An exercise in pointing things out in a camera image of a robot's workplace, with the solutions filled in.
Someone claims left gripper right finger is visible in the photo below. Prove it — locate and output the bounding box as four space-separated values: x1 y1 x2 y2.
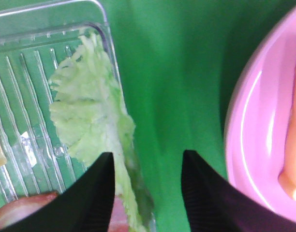
181 150 296 232

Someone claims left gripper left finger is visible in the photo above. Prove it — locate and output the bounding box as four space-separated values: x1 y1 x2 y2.
4 152 114 232

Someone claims bacon strip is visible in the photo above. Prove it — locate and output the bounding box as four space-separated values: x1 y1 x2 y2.
0 191 129 232

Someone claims green lettuce leaf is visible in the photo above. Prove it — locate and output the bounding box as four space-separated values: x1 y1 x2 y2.
49 33 151 232

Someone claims pink round plate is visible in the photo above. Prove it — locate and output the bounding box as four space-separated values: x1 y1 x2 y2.
224 6 296 222

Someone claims green tablecloth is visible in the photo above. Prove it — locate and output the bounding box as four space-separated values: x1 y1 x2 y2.
0 0 296 232

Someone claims clear left plastic tray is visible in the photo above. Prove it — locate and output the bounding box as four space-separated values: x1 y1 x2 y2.
0 0 156 232

